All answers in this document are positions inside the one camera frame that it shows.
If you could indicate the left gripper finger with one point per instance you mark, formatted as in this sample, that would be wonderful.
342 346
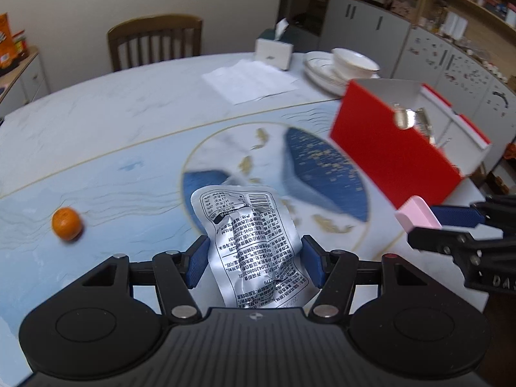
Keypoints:
435 240
458 216

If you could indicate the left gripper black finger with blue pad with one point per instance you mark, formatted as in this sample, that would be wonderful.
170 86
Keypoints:
334 273
176 274

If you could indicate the pink eraser block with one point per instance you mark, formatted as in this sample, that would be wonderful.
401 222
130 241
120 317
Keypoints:
416 213

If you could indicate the silver foil pouch black text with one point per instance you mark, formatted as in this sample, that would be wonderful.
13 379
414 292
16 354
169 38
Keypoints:
255 250

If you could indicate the orange tangerine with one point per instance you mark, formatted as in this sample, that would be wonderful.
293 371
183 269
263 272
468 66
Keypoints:
66 224

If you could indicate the gold snack wrapper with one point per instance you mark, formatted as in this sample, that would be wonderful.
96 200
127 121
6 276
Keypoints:
406 118

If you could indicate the red white cardboard box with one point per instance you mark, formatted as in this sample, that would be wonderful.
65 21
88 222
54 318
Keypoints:
401 163

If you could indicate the white porcelain bowl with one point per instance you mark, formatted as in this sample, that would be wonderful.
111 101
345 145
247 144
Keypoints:
349 64

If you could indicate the stacked white plates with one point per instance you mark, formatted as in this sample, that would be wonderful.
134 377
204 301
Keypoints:
319 68

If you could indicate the white paper napkin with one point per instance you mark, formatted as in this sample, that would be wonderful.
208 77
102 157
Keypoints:
249 81

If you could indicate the wooden shelf unit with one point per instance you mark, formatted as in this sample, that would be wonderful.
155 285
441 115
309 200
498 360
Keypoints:
491 26

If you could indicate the green white tissue box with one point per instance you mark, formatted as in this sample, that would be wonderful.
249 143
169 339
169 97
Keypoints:
271 50

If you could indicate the white side cabinet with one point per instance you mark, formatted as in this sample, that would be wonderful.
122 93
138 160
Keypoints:
24 84

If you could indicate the brown wooden chair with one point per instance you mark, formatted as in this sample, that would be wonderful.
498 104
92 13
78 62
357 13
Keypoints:
147 40

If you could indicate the orange snack bag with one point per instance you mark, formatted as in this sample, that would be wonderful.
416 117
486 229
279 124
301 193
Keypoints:
8 51

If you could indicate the white grey wall cabinet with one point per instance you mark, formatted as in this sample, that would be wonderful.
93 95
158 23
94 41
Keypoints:
406 52

